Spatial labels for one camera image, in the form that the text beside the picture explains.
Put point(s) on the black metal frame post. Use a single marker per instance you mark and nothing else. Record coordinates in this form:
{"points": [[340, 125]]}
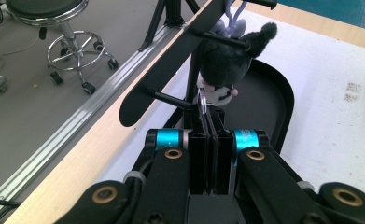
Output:
{"points": [[173, 12]]}

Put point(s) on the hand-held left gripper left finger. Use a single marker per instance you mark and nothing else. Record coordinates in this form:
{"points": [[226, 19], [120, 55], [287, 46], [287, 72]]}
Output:
{"points": [[199, 161]]}

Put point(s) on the black round stool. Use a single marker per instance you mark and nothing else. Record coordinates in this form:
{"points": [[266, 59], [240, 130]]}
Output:
{"points": [[43, 7]]}

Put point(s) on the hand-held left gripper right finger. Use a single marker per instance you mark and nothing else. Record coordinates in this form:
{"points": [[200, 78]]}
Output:
{"points": [[222, 161]]}

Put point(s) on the white foam mat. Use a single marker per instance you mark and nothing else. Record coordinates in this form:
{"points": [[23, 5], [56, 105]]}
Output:
{"points": [[326, 124]]}

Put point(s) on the aluminium frame rail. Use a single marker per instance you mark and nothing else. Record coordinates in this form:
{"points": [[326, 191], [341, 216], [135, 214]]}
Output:
{"points": [[77, 118]]}

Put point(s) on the black rack with tray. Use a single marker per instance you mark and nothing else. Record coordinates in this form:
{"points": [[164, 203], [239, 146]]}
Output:
{"points": [[158, 77]]}

